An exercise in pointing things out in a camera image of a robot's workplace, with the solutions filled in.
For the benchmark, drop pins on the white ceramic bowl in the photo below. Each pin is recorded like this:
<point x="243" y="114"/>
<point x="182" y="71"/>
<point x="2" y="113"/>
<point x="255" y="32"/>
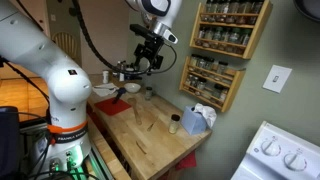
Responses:
<point x="132" y="87"/>

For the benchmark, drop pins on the black hanging pan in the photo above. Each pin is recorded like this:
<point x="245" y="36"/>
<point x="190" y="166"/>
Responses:
<point x="308" y="8"/>

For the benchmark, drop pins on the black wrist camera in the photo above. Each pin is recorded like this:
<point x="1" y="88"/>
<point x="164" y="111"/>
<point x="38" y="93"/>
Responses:
<point x="140" y="30"/>

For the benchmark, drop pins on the red cutting mat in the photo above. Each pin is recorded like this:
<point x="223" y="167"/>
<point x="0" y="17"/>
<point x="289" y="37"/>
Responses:
<point x="111" y="107"/>

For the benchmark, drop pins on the white light switch plate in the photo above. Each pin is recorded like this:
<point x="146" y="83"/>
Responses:
<point x="276" y="78"/>

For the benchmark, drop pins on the white paper tissue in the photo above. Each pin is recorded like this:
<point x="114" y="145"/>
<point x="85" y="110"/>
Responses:
<point x="206" y="113"/>

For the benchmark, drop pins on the small wooden stick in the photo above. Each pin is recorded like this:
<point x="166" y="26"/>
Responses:
<point x="141" y="147"/>

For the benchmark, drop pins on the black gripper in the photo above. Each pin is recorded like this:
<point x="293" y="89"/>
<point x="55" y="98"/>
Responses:
<point x="154" y="45"/>

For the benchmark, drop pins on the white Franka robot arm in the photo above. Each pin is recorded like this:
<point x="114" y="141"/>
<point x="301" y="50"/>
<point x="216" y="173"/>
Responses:
<point x="33" y="43"/>

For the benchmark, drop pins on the red hanging cloth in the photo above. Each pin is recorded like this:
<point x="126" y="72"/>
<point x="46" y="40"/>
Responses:
<point x="186" y="161"/>

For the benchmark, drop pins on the blue tissue box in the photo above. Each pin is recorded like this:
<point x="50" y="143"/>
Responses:
<point x="191" y="121"/>

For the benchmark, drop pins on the wooden chair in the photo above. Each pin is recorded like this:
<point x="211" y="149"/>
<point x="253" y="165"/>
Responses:
<point x="66" y="43"/>

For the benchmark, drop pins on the white stove knob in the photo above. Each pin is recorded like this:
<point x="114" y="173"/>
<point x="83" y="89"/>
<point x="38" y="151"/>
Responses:
<point x="270" y="147"/>
<point x="295" y="162"/>

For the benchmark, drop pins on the small white bottle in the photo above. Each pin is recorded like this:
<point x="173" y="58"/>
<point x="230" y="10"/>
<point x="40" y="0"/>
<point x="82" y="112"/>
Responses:
<point x="121" y="76"/>

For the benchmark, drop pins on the white plastic bottle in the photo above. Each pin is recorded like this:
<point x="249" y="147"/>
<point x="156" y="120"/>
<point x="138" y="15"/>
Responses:
<point x="105" y="77"/>

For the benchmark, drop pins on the small clear glass jar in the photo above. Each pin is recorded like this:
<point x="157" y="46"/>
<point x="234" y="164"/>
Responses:
<point x="148" y="94"/>

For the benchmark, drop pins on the wooden spoon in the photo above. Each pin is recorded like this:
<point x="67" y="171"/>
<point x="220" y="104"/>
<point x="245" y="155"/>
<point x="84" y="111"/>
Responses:
<point x="135" y="108"/>

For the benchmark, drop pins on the black equipment box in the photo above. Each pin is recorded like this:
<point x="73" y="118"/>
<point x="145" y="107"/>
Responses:
<point x="8" y="140"/>

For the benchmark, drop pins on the black-lidded glass jar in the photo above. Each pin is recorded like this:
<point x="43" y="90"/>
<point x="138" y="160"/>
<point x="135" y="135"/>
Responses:
<point x="174" y="126"/>

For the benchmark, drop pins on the white stove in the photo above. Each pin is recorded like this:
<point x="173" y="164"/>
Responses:
<point x="266" y="166"/>

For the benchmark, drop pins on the small white wall switch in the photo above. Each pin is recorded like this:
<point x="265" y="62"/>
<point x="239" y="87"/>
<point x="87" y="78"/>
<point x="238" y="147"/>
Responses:
<point x="53" y="17"/>

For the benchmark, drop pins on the glass spice jar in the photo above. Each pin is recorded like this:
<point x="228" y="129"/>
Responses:
<point x="209" y="64"/>
<point x="233" y="8"/>
<point x="222" y="67"/>
<point x="218" y="90"/>
<point x="235" y="37"/>
<point x="257" y="8"/>
<point x="209" y="8"/>
<point x="201" y="84"/>
<point x="201" y="35"/>
<point x="194" y="61"/>
<point x="217" y="36"/>
<point x="246" y="38"/>

